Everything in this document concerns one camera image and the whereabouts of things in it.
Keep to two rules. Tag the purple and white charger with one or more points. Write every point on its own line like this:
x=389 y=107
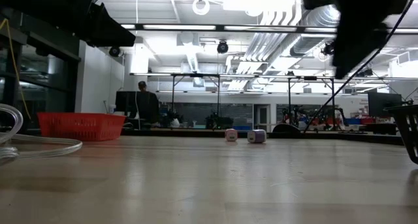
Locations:
x=256 y=136

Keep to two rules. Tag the black round ceiling lamp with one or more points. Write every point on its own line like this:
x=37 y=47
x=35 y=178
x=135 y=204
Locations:
x=115 y=51
x=222 y=47

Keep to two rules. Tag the red plastic basket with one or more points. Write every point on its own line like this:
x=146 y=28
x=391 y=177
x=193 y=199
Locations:
x=81 y=126

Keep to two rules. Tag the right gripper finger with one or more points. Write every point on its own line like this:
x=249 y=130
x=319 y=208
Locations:
x=356 y=47

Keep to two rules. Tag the black computer monitor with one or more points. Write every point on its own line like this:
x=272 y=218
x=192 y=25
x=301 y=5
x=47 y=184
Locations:
x=125 y=101
x=383 y=103

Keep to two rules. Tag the silver ventilation duct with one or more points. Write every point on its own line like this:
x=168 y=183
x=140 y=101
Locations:
x=316 y=18

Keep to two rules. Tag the pink and white charger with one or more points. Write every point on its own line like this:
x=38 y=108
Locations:
x=231 y=135

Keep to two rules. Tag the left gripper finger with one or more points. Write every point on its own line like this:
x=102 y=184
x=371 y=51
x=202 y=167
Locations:
x=111 y=31

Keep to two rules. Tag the long ceiling light bar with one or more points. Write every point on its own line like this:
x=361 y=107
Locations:
x=179 y=27

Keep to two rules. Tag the black ceiling device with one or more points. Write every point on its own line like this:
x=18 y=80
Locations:
x=327 y=49

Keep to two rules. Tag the person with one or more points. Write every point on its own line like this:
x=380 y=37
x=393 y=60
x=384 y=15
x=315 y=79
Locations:
x=145 y=103

